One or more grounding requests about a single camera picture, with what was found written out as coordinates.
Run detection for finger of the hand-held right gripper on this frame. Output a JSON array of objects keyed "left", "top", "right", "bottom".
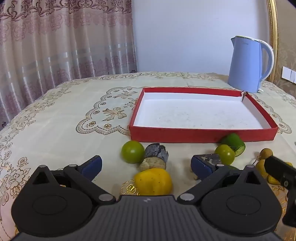
[{"left": 264, "top": 155, "right": 296, "bottom": 228}]

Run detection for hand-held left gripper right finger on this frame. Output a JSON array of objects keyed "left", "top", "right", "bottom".
[{"left": 177, "top": 154, "right": 266, "bottom": 205}]

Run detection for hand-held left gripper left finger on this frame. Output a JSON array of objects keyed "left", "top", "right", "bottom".
[{"left": 30, "top": 155, "right": 116, "bottom": 205}]

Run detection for dark sugarcane piece white marks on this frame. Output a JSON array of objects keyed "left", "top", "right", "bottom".
[{"left": 191, "top": 153, "right": 222, "bottom": 181}]

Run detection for yellow fruit piece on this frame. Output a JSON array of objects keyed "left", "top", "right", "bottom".
[
  {"left": 134, "top": 168, "right": 173, "bottom": 196},
  {"left": 255, "top": 159, "right": 294, "bottom": 185}
]

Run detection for brown longan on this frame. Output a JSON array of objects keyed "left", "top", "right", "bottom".
[{"left": 254, "top": 148, "right": 274, "bottom": 163}]

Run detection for green round fruit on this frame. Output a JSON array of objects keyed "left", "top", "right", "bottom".
[
  {"left": 121, "top": 140, "right": 145, "bottom": 164},
  {"left": 214, "top": 144, "right": 236, "bottom": 166}
]

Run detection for red shallow box tray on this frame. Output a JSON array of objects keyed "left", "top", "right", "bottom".
[{"left": 129, "top": 87, "right": 278, "bottom": 143}]

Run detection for blue electric kettle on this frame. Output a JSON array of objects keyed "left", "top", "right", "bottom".
[{"left": 228, "top": 35, "right": 275, "bottom": 93}]

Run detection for pink floral curtain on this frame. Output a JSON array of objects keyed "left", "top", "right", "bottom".
[{"left": 0, "top": 0, "right": 138, "bottom": 130}]

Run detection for gold moulding strip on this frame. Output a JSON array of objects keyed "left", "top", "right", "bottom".
[{"left": 266, "top": 0, "right": 279, "bottom": 84}]

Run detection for white wall switch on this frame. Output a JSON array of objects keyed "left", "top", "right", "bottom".
[{"left": 282, "top": 66, "right": 296, "bottom": 84}]

